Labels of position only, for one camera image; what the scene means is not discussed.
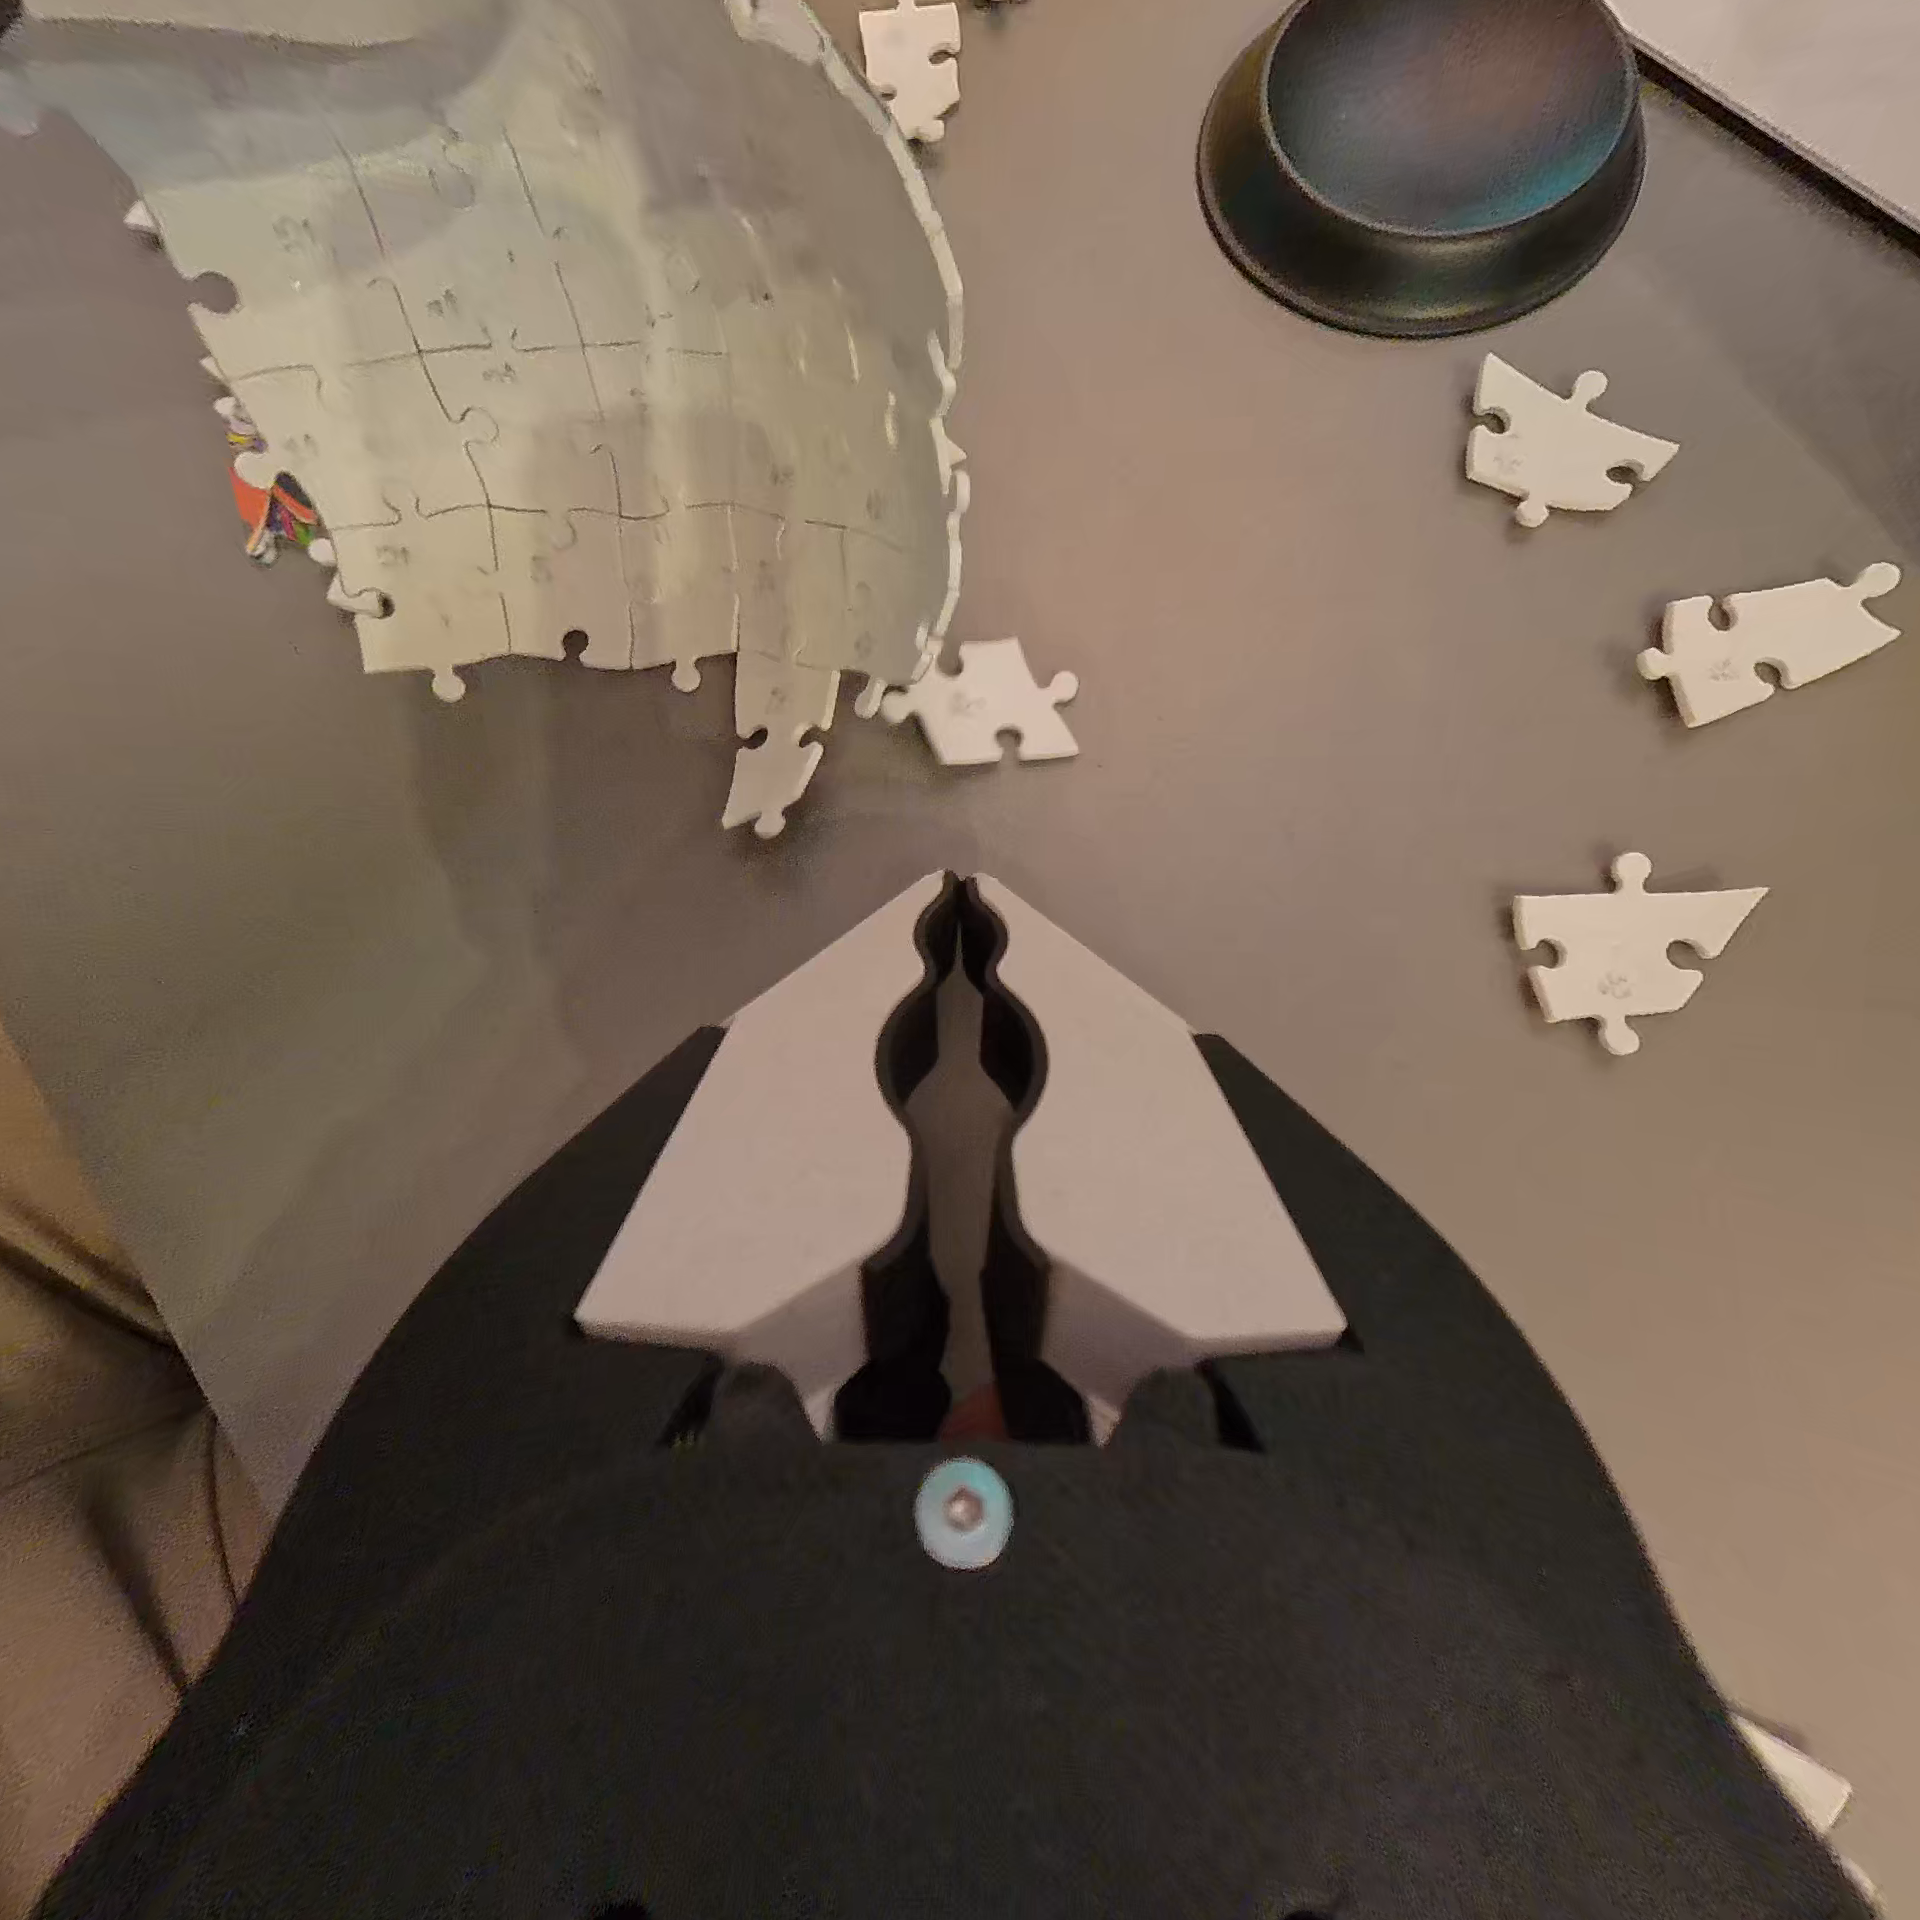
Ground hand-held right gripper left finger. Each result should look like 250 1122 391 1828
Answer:
574 871 965 1446

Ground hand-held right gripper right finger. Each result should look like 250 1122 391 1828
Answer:
959 871 1349 1450

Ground partly built puzzle ball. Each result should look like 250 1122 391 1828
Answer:
0 0 968 842

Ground black dome ball stand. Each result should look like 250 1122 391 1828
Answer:
1194 0 1647 339

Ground person's beige trousers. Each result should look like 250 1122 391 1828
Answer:
0 1019 279 1920

